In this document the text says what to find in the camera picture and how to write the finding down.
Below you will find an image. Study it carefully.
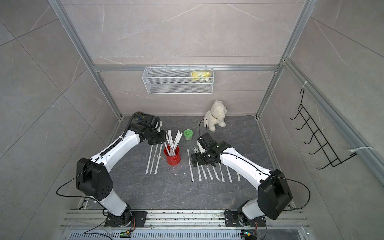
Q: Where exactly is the white wire mesh basket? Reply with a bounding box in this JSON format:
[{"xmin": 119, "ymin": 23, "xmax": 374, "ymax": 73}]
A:
[{"xmin": 142, "ymin": 67, "xmax": 215, "ymax": 95}]

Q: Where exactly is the black wire hook rack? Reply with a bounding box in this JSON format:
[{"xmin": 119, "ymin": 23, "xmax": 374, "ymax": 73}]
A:
[{"xmin": 290, "ymin": 89, "xmax": 358, "ymax": 170}]

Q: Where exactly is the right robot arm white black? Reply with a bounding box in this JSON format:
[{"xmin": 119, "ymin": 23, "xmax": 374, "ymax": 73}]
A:
[{"xmin": 191, "ymin": 133, "xmax": 293, "ymax": 226}]

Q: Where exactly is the white straw eleventh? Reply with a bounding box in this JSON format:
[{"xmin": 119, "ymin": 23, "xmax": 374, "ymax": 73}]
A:
[{"xmin": 145, "ymin": 146, "xmax": 153, "ymax": 175}]

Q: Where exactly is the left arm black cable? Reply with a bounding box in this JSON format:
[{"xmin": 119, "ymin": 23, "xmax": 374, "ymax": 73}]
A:
[{"xmin": 98, "ymin": 111, "xmax": 145, "ymax": 157}]

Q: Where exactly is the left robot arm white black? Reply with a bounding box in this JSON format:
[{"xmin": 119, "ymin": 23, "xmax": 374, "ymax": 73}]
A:
[{"xmin": 76, "ymin": 112, "xmax": 166, "ymax": 227}]

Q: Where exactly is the white plush dog toy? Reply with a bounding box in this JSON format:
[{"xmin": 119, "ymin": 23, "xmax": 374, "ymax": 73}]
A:
[{"xmin": 203, "ymin": 100, "xmax": 228, "ymax": 132}]

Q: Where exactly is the bundle of white straws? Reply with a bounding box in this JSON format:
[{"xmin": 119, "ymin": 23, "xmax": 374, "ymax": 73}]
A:
[{"xmin": 164, "ymin": 130, "xmax": 183, "ymax": 156}]

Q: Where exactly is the red cup container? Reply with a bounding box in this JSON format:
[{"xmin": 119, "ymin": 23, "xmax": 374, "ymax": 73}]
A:
[{"xmin": 164, "ymin": 145, "xmax": 181, "ymax": 166}]

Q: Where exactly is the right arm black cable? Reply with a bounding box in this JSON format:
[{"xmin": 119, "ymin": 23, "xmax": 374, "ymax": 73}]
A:
[{"xmin": 198, "ymin": 118, "xmax": 209, "ymax": 136}]

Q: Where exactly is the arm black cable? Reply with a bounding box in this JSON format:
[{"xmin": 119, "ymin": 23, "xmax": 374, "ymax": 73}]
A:
[
  {"xmin": 198, "ymin": 118, "xmax": 209, "ymax": 136},
  {"xmin": 98, "ymin": 111, "xmax": 145, "ymax": 157}
]

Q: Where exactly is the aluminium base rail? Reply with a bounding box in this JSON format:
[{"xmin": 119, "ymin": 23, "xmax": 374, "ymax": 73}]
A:
[{"xmin": 59, "ymin": 210, "xmax": 310, "ymax": 230}]

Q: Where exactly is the green lid jar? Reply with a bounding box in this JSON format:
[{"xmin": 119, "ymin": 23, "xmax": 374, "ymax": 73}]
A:
[{"xmin": 183, "ymin": 129, "xmax": 194, "ymax": 141}]

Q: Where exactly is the yellow sponge in basket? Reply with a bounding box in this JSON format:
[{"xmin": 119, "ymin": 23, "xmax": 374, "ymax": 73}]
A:
[{"xmin": 189, "ymin": 71, "xmax": 212, "ymax": 82}]

